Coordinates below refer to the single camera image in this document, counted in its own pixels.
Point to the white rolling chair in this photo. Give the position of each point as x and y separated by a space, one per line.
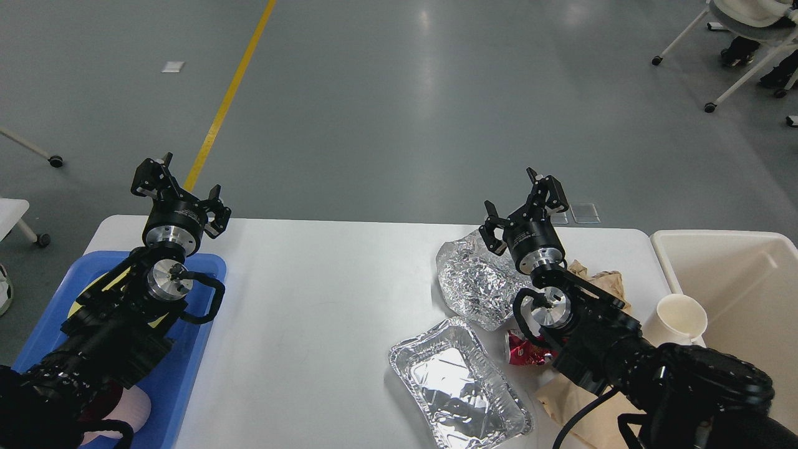
771 24

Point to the crumpled aluminium foil sheet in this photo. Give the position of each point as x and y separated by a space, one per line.
478 285

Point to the crushed red can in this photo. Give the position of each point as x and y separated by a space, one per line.
521 351

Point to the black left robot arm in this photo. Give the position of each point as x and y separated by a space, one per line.
118 334

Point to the white paper cup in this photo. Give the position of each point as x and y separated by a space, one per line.
677 319

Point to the yellow plastic plate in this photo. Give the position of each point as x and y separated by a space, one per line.
106 285

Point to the brown paper bag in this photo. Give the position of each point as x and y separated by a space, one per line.
599 428

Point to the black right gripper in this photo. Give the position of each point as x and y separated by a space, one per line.
535 242

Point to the small white side table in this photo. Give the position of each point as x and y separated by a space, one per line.
12 212

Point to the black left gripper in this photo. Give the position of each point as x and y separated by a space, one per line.
171 219

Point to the beige plastic bin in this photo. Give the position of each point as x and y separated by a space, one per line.
747 283

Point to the blue plastic tray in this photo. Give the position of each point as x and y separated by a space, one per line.
169 384

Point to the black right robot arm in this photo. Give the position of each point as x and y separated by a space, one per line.
686 396

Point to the standing person dark trousers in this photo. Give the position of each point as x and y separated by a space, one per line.
7 292

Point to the aluminium foil tray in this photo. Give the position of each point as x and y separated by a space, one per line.
465 399

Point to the grey office chair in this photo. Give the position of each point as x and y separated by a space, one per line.
56 161

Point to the pink plastic mug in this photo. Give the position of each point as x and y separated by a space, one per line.
132 406

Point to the crumpled brown paper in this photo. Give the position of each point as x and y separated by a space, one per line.
611 282

